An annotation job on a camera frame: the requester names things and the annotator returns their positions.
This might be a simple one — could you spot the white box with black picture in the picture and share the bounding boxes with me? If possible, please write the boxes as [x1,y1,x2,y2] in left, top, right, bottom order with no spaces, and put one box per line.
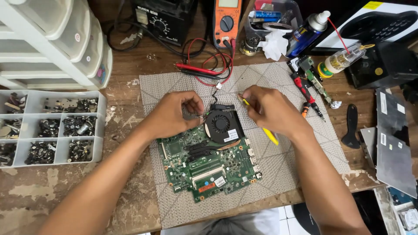
[313,0,418,50]

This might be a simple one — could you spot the red and black screwdriver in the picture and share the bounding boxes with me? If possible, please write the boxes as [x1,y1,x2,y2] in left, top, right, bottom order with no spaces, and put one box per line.
[291,72,327,123]

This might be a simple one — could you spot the red spray straw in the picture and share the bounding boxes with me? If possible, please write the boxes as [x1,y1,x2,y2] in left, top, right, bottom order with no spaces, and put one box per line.
[327,18,351,55]

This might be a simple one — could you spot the black multimeter probe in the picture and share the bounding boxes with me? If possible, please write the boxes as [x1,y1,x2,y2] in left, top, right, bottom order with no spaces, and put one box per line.
[180,69,221,80]

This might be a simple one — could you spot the clear plastic container of supplies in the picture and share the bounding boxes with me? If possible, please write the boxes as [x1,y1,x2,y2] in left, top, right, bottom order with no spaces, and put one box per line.
[244,0,304,44]

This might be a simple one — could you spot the crumpled white tissue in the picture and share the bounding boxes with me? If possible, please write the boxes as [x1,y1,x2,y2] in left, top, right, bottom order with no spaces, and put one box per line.
[257,30,290,62]

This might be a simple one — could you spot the black laptop cooling fan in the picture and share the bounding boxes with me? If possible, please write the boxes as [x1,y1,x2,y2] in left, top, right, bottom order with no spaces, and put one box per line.
[204,104,246,146]

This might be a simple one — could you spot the black plastic pry tool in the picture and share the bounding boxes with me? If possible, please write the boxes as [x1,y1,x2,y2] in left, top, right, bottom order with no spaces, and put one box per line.
[341,103,361,150]

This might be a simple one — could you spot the silver metal drive bracket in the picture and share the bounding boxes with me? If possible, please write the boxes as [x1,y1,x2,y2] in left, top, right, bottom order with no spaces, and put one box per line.
[357,126,379,169]

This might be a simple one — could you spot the crate of parts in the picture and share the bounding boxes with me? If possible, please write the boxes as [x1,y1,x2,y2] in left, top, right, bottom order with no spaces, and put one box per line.
[373,185,418,235]

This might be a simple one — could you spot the blue spray can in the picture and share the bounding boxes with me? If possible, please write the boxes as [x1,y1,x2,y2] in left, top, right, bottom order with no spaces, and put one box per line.
[285,10,331,59]

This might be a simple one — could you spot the person's right hand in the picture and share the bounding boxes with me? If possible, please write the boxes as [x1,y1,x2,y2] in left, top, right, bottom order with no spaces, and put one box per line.
[240,86,315,141]

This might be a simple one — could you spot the red multimeter probe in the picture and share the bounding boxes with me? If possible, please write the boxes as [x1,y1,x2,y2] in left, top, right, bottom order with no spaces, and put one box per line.
[175,63,226,76]

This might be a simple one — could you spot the round brass tip cleaner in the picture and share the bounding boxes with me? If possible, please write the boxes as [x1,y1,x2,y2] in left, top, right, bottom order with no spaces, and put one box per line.
[239,35,261,57]

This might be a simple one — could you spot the person's left hand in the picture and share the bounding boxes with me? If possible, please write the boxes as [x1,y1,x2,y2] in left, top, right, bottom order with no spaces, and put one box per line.
[144,91,206,139]

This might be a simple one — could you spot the person's grey shorts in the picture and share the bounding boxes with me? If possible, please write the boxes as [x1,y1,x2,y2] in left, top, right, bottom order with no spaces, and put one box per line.
[160,208,281,235]

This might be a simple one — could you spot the small narrow green circuit board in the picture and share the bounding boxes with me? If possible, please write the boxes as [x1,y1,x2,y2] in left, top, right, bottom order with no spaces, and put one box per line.
[297,55,334,105]

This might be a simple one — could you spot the clear compartment tray of screws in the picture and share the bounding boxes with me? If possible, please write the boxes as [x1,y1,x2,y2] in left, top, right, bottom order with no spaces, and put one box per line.
[0,89,108,169]

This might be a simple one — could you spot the black fan cable white plug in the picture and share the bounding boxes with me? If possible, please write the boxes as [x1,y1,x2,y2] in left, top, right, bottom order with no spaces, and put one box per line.
[211,82,223,106]

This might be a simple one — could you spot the orange digital multimeter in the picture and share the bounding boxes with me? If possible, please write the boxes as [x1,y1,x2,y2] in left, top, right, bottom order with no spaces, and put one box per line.
[212,0,243,50]

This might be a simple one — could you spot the grey woven work mat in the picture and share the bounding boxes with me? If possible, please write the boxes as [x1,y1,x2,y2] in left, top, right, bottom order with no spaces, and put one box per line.
[139,61,351,230]

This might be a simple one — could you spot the clear bottle with needle tip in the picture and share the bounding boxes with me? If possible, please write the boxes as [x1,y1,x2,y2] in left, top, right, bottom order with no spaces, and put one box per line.
[317,42,376,79]

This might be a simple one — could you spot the white plastic drawer unit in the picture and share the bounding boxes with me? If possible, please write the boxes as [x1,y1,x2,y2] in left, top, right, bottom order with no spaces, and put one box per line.
[0,0,113,91]

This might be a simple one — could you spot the green laptop motherboard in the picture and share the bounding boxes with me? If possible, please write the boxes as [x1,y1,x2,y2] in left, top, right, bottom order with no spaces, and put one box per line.
[156,112,264,203]

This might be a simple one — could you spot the yellow handled screwdriver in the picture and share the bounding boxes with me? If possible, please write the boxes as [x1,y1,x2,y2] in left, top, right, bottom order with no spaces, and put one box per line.
[237,94,280,146]

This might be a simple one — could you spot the black soldering station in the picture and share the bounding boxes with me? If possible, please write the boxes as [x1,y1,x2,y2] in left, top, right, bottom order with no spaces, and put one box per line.
[130,0,199,47]

